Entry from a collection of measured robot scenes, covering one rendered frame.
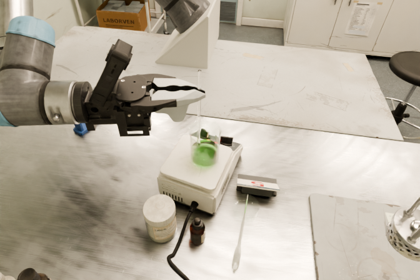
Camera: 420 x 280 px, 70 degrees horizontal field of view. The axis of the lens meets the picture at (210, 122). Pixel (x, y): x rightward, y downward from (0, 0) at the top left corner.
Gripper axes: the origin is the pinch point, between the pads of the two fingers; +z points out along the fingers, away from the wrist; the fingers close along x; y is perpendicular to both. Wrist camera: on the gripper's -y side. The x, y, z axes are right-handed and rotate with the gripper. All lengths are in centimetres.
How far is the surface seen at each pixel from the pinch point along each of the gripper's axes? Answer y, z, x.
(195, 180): 17.0, -0.6, 6.2
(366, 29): 86, 162, -205
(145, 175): 25.9, -12.1, -2.4
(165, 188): 21.4, -6.9, 4.7
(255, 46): 27, 25, -64
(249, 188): 23.3, 11.0, 4.3
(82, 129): 24.6, -29.6, -17.2
